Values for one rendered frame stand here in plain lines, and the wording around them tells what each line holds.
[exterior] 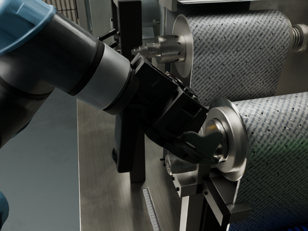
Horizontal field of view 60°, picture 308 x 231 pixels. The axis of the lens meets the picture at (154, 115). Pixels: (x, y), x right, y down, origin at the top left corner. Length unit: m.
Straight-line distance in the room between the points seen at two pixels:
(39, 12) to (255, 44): 0.48
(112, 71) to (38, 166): 2.17
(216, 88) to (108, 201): 0.45
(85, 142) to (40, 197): 1.18
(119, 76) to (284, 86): 0.62
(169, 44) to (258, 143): 0.30
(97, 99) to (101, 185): 0.59
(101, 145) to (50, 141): 1.67
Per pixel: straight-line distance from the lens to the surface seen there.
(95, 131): 1.12
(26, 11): 0.30
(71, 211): 2.03
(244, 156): 0.44
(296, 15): 0.83
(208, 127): 0.49
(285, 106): 0.50
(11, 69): 0.32
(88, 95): 0.32
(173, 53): 0.62
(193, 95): 0.38
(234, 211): 0.51
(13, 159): 2.61
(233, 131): 0.44
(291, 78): 0.84
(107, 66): 0.31
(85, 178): 0.92
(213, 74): 0.63
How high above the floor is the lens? 1.54
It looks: 32 degrees down
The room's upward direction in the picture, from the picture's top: straight up
